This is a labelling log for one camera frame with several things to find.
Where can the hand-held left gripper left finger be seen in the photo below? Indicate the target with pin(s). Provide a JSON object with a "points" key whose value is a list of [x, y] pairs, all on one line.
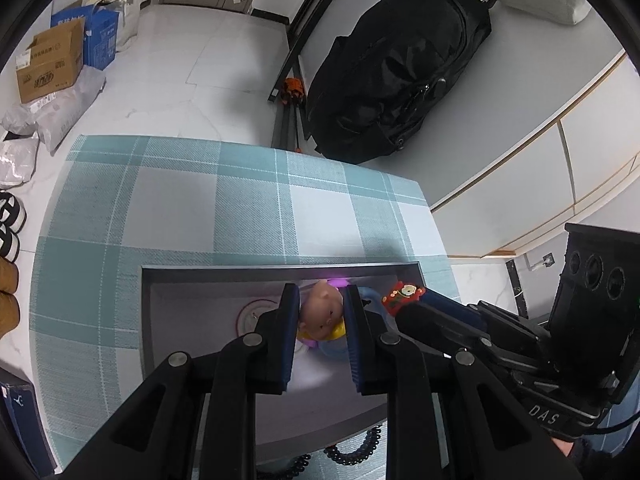
{"points": [[292, 340]]}

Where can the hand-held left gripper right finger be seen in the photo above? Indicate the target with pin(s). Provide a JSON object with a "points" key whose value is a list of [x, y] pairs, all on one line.
{"points": [[352, 345]]}

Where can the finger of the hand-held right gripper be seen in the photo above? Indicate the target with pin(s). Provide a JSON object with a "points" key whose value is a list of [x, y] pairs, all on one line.
{"points": [[445, 320], [510, 322]]}

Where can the red ornament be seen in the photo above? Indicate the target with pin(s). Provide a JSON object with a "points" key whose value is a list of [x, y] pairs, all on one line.
{"points": [[400, 297]]}

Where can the white round badge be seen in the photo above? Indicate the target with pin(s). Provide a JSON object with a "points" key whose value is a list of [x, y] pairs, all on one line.
{"points": [[247, 317]]}

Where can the grey box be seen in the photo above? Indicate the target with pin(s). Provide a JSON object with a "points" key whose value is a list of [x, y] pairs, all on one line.
{"points": [[200, 320]]}

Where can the person's right forearm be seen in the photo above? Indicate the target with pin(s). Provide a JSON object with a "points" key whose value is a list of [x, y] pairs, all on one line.
{"points": [[590, 462]]}

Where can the white wardrobe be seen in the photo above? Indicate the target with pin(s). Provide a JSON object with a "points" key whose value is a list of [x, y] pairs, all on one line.
{"points": [[550, 160]]}

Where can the teal plaid tablecloth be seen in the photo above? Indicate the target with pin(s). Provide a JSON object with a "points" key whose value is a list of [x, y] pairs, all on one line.
{"points": [[175, 200]]}

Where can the orange tool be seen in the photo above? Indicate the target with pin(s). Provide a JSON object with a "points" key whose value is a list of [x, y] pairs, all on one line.
{"points": [[292, 90]]}

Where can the black backpack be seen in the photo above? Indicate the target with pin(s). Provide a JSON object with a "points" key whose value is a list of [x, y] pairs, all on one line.
{"points": [[390, 75]]}

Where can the dark blue shoe box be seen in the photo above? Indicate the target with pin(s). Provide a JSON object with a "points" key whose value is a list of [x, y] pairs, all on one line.
{"points": [[22, 420]]}

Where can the tan boot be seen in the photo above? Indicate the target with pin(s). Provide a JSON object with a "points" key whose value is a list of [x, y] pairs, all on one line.
{"points": [[7, 312], [7, 275]]}

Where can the large grey parcel bag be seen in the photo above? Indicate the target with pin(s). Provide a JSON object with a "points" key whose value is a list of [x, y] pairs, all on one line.
{"points": [[65, 110]]}

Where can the small grey parcel bag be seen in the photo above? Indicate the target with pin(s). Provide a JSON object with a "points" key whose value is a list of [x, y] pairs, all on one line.
{"points": [[17, 160]]}

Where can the blue cardboard box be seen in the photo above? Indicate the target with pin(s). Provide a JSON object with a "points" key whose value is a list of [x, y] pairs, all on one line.
{"points": [[102, 40]]}

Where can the white plastic bag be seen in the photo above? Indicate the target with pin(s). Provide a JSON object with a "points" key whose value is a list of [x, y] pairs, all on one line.
{"points": [[127, 25]]}

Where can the brown cardboard box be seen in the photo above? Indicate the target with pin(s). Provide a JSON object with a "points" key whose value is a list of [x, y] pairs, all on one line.
{"points": [[47, 65]]}

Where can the wall outlet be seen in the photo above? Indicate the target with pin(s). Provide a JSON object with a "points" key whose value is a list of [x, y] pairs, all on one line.
{"points": [[545, 261]]}

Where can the black metal rack frame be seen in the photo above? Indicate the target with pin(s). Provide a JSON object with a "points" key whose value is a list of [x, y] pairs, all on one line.
{"points": [[285, 120]]}

